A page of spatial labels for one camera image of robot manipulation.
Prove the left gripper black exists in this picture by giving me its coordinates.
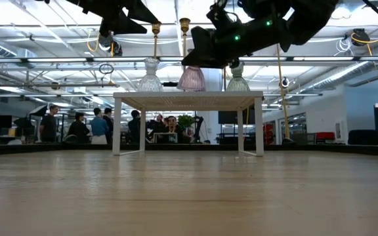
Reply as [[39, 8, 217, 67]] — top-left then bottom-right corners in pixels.
[[66, 0, 161, 38]]

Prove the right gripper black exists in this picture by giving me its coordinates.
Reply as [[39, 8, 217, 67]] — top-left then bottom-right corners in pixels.
[[182, 14, 290, 70]]

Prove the tall gold candlestick holder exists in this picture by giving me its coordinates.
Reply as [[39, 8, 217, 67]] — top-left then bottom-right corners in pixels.
[[179, 17, 192, 71], [151, 21, 162, 60]]

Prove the pink ribbed glass candle holder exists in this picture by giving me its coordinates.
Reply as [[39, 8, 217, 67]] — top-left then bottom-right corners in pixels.
[[177, 65, 206, 92]]

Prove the green ribbed glass candle holder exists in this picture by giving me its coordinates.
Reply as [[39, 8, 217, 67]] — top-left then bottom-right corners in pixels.
[[225, 62, 251, 92]]

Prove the clear ribbed glass candle holder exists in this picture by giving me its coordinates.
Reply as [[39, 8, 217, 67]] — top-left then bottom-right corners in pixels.
[[137, 57, 163, 92]]

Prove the white perforated metal shelf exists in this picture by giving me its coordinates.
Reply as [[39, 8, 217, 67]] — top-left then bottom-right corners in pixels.
[[112, 90, 264, 157]]

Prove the green background plant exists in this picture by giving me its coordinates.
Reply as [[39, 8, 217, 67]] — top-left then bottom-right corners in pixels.
[[178, 114, 196, 129]]

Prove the red chair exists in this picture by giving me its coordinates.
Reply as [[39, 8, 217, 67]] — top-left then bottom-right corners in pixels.
[[315, 131, 336, 142]]

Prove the dark blue chair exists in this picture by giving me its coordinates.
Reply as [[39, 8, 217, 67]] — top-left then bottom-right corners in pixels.
[[347, 129, 378, 146]]

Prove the black ceiling cord reel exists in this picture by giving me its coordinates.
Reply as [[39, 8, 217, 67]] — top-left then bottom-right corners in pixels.
[[97, 34, 114, 50], [351, 28, 370, 47]]

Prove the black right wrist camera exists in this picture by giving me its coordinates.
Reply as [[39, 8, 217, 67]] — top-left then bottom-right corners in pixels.
[[207, 1, 243, 31]]

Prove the black hanging cable loop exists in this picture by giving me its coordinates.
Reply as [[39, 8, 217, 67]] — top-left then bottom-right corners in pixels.
[[98, 63, 115, 75]]

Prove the dark wall screen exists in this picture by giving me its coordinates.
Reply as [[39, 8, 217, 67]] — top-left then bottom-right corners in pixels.
[[217, 110, 256, 125]]

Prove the yellow hanging cable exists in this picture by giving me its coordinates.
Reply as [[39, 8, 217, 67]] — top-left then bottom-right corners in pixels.
[[276, 44, 291, 140]]

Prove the black table edge rail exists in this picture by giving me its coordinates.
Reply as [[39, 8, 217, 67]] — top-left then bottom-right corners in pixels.
[[0, 143, 378, 157]]

